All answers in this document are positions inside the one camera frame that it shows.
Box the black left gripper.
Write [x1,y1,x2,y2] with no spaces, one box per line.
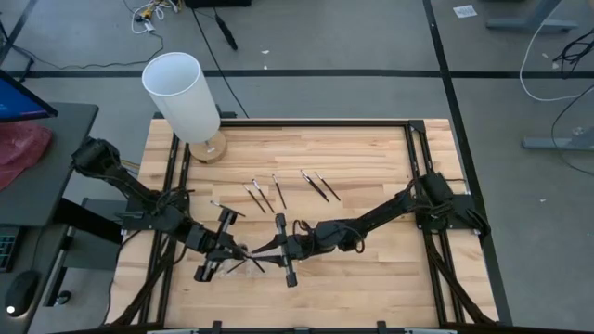
[185,208,250,283]

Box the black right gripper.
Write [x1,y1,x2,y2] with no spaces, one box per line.
[252,212,329,289]

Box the thin black silver makeup brush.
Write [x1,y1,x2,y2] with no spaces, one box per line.
[209,199,247,218]
[242,184,267,214]
[315,171,342,202]
[300,169,324,196]
[303,174,331,204]
[271,173,288,211]
[251,178,277,214]

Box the clear acrylic container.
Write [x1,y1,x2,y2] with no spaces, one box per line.
[213,238,275,280]

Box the dark grey desk base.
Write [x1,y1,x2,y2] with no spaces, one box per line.
[44,197,129,308]

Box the white shade wooden base lamp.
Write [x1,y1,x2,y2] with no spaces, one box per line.
[141,51,228,165]

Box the black desk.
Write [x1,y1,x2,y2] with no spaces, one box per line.
[0,102,100,229]

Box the black computer mouse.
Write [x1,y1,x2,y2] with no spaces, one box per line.
[4,269,42,318]

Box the black stick-shaped object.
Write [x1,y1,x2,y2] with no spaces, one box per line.
[213,12,239,52]

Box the black keyboard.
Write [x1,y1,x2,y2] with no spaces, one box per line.
[0,225,20,274]

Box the red cloth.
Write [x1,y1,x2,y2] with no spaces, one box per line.
[0,121,54,191]

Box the blue screen monitor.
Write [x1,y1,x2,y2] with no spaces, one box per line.
[0,69,59,124]

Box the grey desk foot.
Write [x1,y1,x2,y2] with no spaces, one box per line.
[485,0,580,33]
[521,123,594,152]

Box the white paper sheet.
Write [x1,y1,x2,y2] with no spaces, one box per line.
[452,4,479,19]

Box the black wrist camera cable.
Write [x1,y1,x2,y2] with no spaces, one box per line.
[291,218,321,245]

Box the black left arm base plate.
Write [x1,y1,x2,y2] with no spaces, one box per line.
[115,203,187,233]

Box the black left arm cable bundle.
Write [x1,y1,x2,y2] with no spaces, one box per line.
[105,226,189,326]

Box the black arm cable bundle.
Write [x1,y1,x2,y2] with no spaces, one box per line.
[105,226,189,326]
[424,231,497,325]

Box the black aluminium table frame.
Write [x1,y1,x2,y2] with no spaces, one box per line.
[152,110,484,328]

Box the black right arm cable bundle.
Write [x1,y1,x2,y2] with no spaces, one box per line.
[424,231,497,325]

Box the thin black floor cable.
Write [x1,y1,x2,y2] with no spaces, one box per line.
[190,7,251,119]

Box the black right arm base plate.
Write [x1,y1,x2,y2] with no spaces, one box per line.
[417,192,491,238]

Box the white yellow cable bundle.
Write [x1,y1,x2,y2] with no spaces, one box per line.
[123,0,181,36]

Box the white floor cable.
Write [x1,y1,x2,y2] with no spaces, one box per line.
[518,20,594,103]

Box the black floor cable tangle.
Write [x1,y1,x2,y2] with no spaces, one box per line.
[551,27,594,67]

